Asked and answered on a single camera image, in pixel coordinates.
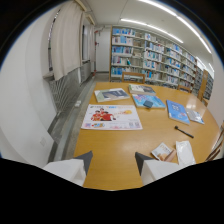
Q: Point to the wooden end bookshelf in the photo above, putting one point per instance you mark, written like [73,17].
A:
[203,84]

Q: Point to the grey picture book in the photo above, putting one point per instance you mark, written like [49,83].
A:
[111,94]

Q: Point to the wooden chair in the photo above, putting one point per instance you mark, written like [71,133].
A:
[133,77]
[184,88]

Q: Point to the white plastic packet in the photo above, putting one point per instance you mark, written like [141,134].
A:
[185,153]

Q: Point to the black marker pen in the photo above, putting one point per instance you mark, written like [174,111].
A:
[183,132]

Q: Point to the long library bookshelf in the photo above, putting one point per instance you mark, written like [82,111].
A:
[152,58]

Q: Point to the green cover book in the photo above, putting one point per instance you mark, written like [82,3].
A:
[142,89]

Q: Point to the grey radiator grille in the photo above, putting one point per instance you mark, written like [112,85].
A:
[67,88]

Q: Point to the small grey-blue booklet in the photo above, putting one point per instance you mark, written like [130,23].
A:
[195,116]

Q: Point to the white curtain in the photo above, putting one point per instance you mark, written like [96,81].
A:
[67,38]

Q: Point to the small printed snack packet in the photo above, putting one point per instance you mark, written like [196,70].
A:
[162,151]

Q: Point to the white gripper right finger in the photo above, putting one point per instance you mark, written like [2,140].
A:
[156,169]

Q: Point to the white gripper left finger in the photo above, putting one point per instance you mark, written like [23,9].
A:
[68,168]

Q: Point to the white EMS poster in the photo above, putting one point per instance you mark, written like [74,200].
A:
[111,117]

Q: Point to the light blue illustrated book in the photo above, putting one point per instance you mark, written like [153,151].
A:
[148,100]

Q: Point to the blue cover book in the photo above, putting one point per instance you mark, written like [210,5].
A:
[177,111]

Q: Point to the small dark pouch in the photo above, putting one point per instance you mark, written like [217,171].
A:
[148,104]

